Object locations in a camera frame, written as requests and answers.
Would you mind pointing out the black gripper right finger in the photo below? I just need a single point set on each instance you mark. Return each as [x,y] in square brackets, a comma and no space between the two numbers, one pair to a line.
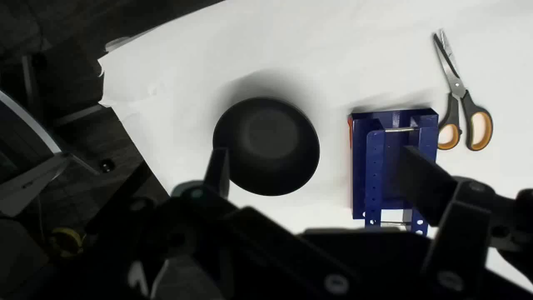
[433,180]

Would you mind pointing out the black round bowl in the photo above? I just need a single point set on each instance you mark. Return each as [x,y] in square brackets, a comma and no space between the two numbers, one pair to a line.
[267,145]

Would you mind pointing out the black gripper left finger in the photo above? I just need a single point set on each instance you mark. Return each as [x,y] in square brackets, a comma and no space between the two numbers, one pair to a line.
[218,168]

